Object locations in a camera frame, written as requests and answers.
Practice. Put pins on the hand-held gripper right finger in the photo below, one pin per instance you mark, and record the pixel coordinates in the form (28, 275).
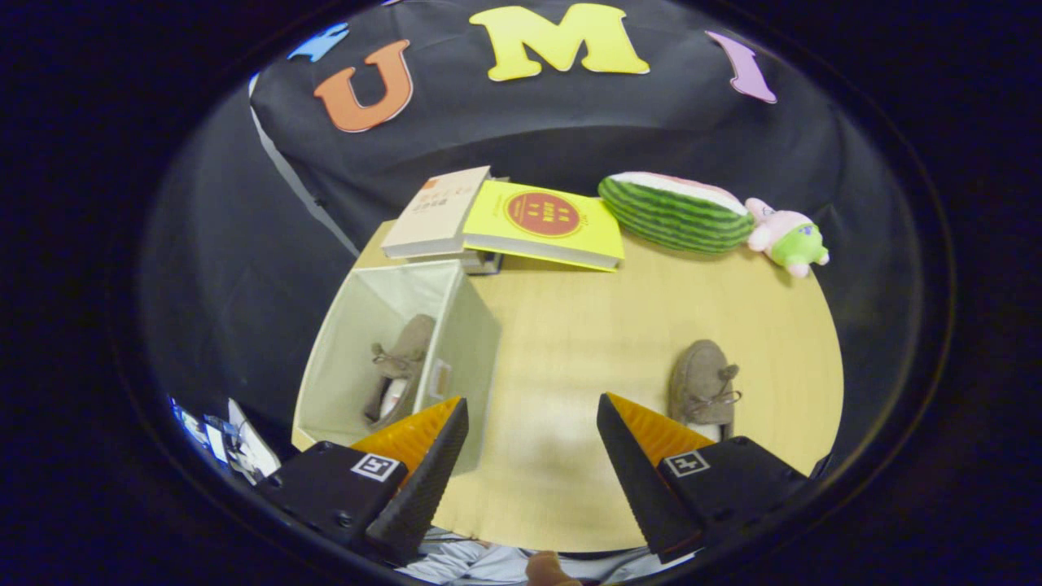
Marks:
(639, 484)

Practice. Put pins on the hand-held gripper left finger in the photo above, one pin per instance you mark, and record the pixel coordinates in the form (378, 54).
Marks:
(427, 484)

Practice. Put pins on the brown suede shoe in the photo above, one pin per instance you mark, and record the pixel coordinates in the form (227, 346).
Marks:
(411, 338)
(700, 370)

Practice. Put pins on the pale fabric storage box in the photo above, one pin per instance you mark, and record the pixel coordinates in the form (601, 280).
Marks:
(472, 342)

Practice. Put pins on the person's light grey clothing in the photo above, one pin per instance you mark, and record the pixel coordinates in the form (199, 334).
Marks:
(464, 561)

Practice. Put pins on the grey book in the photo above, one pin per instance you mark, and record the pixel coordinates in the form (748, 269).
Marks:
(484, 262)

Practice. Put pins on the yellow book with red label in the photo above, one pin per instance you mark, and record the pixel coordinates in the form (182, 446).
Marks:
(594, 236)

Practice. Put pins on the beige book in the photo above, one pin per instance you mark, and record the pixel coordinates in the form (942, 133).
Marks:
(431, 220)

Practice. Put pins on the watermelon slice plush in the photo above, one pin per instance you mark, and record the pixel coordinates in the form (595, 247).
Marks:
(667, 216)

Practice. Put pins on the pink and green plush toy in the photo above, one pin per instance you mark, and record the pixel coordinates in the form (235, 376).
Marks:
(794, 240)

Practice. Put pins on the black backdrop cloth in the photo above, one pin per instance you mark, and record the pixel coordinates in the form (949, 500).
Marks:
(529, 130)

